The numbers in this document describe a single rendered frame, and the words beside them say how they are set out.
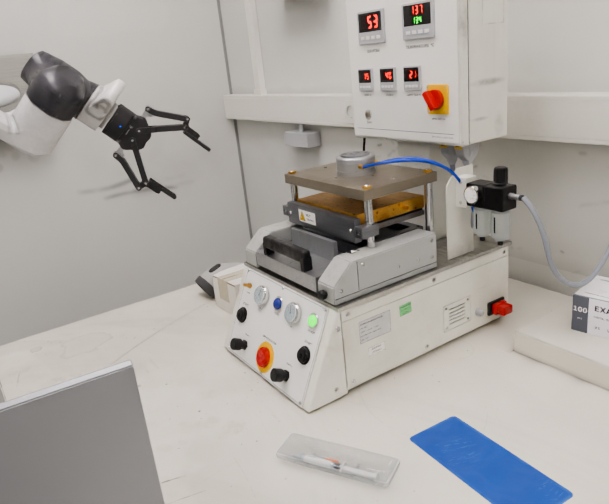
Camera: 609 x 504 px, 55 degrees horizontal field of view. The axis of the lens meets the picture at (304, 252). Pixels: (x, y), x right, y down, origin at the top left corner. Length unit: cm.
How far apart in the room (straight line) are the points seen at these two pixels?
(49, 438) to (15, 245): 194
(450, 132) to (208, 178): 162
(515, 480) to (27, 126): 105
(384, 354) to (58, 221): 163
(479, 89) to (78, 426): 91
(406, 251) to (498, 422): 33
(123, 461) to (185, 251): 212
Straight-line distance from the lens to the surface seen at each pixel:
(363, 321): 105
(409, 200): 115
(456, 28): 114
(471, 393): 110
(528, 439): 101
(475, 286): 125
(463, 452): 97
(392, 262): 107
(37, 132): 126
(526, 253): 156
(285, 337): 112
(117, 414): 53
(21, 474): 54
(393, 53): 126
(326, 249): 111
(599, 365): 113
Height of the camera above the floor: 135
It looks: 19 degrees down
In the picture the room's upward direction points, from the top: 6 degrees counter-clockwise
